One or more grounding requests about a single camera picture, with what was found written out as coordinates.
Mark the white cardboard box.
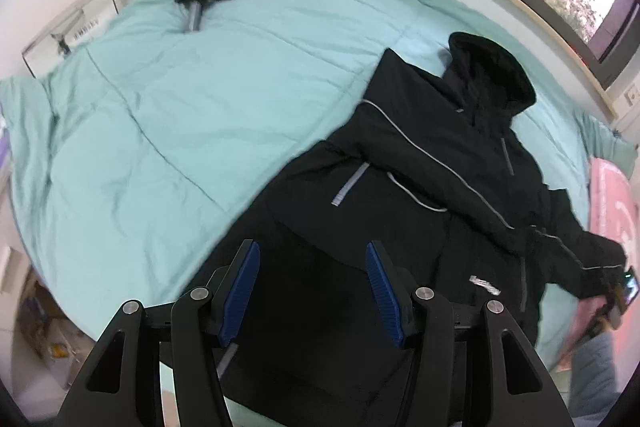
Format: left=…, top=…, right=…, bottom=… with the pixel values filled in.
left=22, top=0, right=121, bottom=78

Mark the cluttered storage box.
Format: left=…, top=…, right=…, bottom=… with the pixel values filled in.
left=12, top=274, right=96, bottom=390

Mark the black hooded jacket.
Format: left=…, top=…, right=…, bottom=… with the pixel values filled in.
left=212, top=32, right=628, bottom=425

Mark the teal quilted blanket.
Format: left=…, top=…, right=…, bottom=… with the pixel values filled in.
left=0, top=0, right=636, bottom=408

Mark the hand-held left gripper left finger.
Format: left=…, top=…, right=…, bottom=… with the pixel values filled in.
left=57, top=239, right=262, bottom=427

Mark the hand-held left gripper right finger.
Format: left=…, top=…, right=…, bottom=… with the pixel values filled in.
left=365, top=241, right=576, bottom=427

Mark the pink printed pillow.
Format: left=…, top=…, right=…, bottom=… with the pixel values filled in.
left=555, top=157, right=640, bottom=373

